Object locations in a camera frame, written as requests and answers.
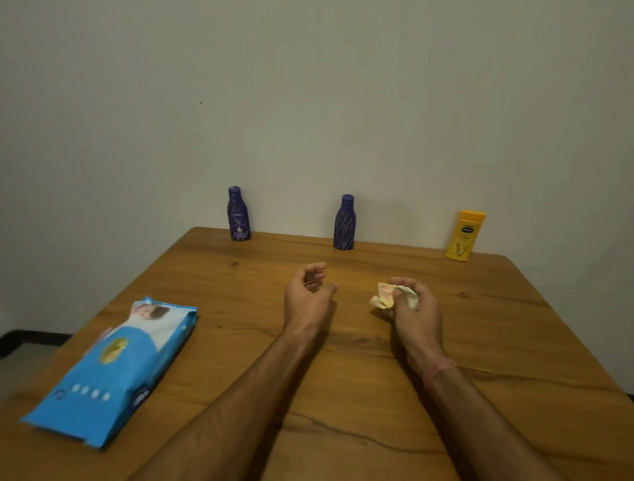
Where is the person's left forearm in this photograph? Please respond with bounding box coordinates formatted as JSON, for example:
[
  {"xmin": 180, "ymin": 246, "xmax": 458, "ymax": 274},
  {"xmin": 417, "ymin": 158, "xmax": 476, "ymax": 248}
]
[{"xmin": 127, "ymin": 329, "xmax": 319, "ymax": 481}]

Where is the white wet wipe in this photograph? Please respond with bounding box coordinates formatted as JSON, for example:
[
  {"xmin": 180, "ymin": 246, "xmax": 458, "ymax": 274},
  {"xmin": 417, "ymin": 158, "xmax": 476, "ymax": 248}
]
[{"xmin": 368, "ymin": 281, "xmax": 421, "ymax": 313}]

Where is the wooden table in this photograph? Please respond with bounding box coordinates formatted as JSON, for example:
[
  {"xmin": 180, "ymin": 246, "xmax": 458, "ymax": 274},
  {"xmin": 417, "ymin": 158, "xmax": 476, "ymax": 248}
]
[{"xmin": 0, "ymin": 226, "xmax": 634, "ymax": 481}]

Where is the blue wet wipes pack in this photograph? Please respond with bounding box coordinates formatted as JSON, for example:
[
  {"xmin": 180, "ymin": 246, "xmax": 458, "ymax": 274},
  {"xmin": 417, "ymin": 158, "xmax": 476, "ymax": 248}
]
[{"xmin": 20, "ymin": 295, "xmax": 199, "ymax": 451}]

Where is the person's right forearm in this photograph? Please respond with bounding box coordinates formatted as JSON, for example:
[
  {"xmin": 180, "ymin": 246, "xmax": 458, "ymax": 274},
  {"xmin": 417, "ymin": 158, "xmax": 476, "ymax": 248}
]
[{"xmin": 427, "ymin": 365, "xmax": 571, "ymax": 481}]

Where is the yellow bottle orange cap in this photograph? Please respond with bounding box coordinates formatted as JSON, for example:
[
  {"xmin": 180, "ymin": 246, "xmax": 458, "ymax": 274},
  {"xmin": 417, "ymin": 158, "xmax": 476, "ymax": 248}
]
[{"xmin": 444, "ymin": 209, "xmax": 488, "ymax": 263}]

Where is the black baseboard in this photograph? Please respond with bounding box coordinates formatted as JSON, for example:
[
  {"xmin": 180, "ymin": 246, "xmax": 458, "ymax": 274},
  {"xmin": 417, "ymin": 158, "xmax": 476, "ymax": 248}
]
[{"xmin": 0, "ymin": 328, "xmax": 73, "ymax": 359}]

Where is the person's left hand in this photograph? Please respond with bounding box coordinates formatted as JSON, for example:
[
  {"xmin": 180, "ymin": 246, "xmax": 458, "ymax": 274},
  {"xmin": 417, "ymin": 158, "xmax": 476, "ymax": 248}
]
[{"xmin": 283, "ymin": 262, "xmax": 339, "ymax": 339}]

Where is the pink thread wristband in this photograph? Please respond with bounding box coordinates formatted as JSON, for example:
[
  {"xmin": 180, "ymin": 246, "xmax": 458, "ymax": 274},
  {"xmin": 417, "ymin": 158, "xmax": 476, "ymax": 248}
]
[{"xmin": 423, "ymin": 357, "xmax": 458, "ymax": 390}]

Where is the dark blue bottle white print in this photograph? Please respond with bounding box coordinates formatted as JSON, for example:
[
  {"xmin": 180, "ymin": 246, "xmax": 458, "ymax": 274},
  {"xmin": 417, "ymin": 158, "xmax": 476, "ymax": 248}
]
[{"xmin": 226, "ymin": 185, "xmax": 252, "ymax": 242}]

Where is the person's right hand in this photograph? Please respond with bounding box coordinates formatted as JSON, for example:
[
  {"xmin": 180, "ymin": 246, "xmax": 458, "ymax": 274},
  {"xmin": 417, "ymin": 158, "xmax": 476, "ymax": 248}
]
[{"xmin": 388, "ymin": 276, "xmax": 446, "ymax": 371}]

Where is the dark blue striped bottle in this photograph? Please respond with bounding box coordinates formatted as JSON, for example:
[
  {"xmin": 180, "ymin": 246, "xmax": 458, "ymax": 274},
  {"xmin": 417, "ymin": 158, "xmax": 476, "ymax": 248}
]
[{"xmin": 332, "ymin": 194, "xmax": 357, "ymax": 252}]

